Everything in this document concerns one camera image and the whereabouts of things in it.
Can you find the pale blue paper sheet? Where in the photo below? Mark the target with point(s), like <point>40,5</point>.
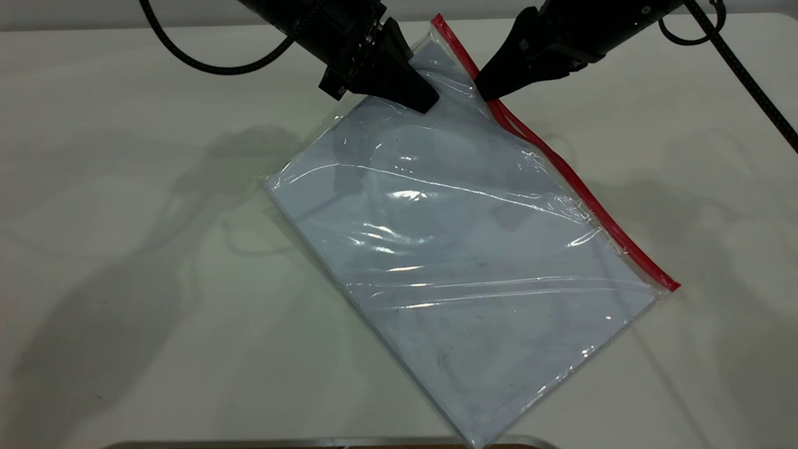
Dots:
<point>474,293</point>

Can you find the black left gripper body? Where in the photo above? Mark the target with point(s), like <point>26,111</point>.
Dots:
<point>346,40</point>

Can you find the clear zip bag red zipper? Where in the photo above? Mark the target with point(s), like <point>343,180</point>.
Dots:
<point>461,262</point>

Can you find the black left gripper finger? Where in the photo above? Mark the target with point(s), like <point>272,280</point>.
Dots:
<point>386,86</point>
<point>402,62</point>

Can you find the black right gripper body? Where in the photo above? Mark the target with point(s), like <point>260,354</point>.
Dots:
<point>573,28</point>

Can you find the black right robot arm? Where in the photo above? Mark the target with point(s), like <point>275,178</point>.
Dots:
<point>651,11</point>

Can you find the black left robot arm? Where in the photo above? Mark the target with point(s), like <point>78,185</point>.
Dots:
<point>265,5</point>

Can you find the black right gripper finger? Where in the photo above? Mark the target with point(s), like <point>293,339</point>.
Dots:
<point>505,72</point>
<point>555,68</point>

